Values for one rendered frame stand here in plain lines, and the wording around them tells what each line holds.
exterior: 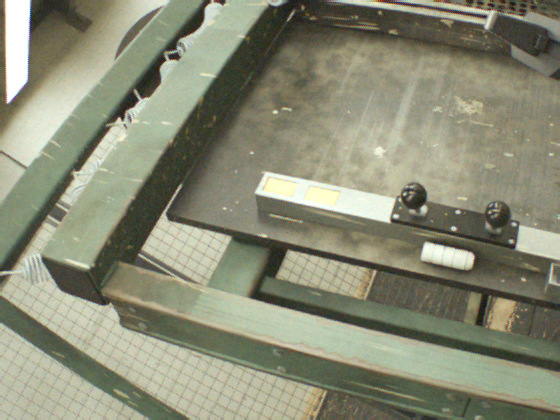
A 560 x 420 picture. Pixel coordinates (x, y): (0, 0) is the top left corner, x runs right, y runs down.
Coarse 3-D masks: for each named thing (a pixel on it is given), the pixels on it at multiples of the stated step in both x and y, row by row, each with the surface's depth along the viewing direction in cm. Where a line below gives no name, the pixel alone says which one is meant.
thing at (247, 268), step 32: (224, 256) 106; (256, 256) 105; (224, 288) 102; (256, 288) 102; (288, 288) 103; (352, 320) 100; (384, 320) 97; (416, 320) 96; (448, 320) 96; (480, 352) 94; (512, 352) 91; (544, 352) 90
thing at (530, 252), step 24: (264, 192) 104; (360, 192) 102; (288, 216) 105; (312, 216) 103; (336, 216) 101; (360, 216) 99; (384, 216) 98; (408, 240) 99; (432, 240) 97; (456, 240) 95; (528, 240) 92; (552, 240) 92; (528, 264) 93
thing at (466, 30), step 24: (312, 0) 137; (336, 0) 135; (360, 0) 134; (384, 0) 134; (408, 0) 133; (336, 24) 139; (360, 24) 137; (384, 24) 135; (408, 24) 132; (432, 24) 130; (456, 24) 128; (480, 24) 125; (480, 48) 130; (504, 48) 127
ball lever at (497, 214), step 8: (496, 200) 83; (488, 208) 83; (496, 208) 82; (504, 208) 82; (488, 216) 83; (496, 216) 82; (504, 216) 82; (488, 224) 93; (496, 224) 82; (504, 224) 82; (496, 232) 92
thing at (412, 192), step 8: (408, 184) 87; (416, 184) 86; (408, 192) 86; (416, 192) 85; (424, 192) 86; (408, 200) 86; (416, 200) 85; (424, 200) 86; (408, 208) 87; (416, 208) 86; (424, 208) 96; (424, 216) 96
